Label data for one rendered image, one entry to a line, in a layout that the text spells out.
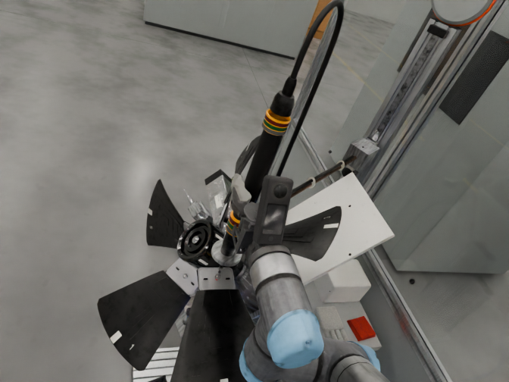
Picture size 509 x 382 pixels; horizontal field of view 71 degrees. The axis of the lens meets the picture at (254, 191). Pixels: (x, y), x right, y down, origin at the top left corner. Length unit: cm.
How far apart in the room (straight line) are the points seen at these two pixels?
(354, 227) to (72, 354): 155
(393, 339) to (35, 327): 168
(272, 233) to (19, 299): 186
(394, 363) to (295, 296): 98
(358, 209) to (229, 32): 548
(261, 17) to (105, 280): 500
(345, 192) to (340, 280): 38
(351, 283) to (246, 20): 538
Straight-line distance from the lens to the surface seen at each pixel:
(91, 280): 233
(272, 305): 53
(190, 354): 84
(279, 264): 56
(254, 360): 60
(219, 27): 631
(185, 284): 100
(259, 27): 640
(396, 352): 146
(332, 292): 137
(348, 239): 104
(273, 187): 57
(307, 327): 51
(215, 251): 82
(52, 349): 214
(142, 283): 103
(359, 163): 122
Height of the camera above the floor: 190
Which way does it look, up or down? 37 degrees down
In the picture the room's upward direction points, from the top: 21 degrees clockwise
